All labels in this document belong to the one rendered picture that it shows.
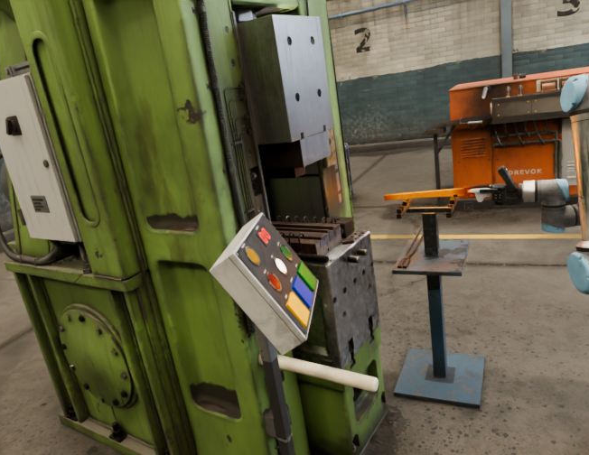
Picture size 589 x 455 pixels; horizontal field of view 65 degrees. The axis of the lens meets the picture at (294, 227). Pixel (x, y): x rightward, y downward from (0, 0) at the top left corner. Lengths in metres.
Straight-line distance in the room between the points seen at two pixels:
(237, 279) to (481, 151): 4.30
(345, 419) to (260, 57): 1.42
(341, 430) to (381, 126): 7.90
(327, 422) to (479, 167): 3.68
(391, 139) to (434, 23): 2.17
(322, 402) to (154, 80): 1.40
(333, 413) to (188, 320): 0.71
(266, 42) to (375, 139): 8.05
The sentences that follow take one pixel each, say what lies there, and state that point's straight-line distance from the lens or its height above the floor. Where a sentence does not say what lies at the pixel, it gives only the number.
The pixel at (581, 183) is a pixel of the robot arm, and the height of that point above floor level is 1.09.
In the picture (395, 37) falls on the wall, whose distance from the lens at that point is 9.36.
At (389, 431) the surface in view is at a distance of 2.32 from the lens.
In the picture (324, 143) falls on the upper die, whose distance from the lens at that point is 1.77.
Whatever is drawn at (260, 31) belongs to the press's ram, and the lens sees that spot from 1.61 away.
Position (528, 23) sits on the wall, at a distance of 9.16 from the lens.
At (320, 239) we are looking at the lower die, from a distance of 1.75.
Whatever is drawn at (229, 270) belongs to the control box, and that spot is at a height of 1.16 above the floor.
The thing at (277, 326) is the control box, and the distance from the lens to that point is 1.14.
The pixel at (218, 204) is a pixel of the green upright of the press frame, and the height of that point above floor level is 1.22.
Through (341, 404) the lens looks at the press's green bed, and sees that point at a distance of 2.01.
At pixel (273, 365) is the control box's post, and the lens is 1.40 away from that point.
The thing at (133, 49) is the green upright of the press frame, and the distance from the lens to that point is 1.73.
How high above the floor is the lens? 1.55
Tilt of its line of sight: 17 degrees down
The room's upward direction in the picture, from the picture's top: 9 degrees counter-clockwise
